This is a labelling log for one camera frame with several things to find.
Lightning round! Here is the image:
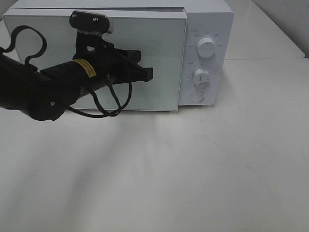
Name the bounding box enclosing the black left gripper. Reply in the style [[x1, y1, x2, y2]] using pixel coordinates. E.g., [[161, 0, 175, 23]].
[[72, 32, 154, 89]]

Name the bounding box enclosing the white microwave door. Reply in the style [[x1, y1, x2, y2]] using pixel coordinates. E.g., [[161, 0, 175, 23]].
[[4, 8, 186, 111]]

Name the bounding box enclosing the white timer knob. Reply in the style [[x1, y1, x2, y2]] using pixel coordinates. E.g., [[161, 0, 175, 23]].
[[193, 69, 210, 86]]

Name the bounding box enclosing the round white door-release button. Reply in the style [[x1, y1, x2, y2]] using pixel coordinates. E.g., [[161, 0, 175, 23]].
[[189, 91, 205, 104]]

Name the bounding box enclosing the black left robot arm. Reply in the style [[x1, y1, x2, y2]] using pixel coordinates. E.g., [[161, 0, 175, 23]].
[[0, 26, 153, 121]]

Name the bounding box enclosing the white microwave oven body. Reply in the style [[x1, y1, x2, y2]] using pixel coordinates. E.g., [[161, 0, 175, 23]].
[[8, 0, 235, 107]]

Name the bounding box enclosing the upper white power knob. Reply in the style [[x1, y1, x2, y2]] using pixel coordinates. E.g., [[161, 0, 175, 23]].
[[196, 35, 217, 58]]

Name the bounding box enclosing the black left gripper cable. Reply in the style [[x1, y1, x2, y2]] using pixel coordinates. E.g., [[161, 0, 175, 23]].
[[0, 25, 132, 118]]

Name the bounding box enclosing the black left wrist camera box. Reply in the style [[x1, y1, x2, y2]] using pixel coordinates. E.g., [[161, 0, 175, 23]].
[[69, 11, 113, 35]]

